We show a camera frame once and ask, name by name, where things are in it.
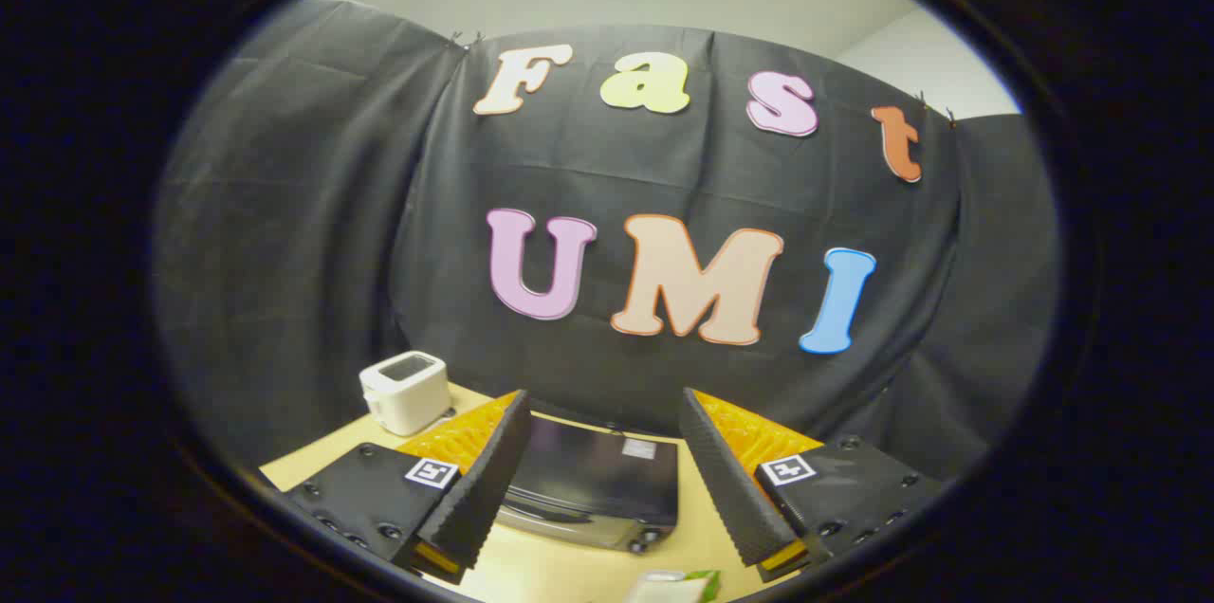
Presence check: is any white pop-up toaster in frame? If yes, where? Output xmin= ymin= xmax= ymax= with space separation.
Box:
xmin=359 ymin=351 xmax=451 ymax=437

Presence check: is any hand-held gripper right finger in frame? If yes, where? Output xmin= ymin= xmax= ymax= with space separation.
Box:
xmin=678 ymin=387 xmax=947 ymax=583

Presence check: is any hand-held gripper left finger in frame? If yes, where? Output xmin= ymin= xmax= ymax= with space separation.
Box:
xmin=283 ymin=389 xmax=534 ymax=585

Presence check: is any black backdrop cloth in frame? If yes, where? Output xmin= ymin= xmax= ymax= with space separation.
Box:
xmin=152 ymin=0 xmax=1061 ymax=481

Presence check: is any black toaster oven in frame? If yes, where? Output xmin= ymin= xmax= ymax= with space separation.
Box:
xmin=498 ymin=413 xmax=680 ymax=555

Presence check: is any sandwich with green lettuce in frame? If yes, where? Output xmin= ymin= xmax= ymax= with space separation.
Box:
xmin=626 ymin=570 xmax=722 ymax=603

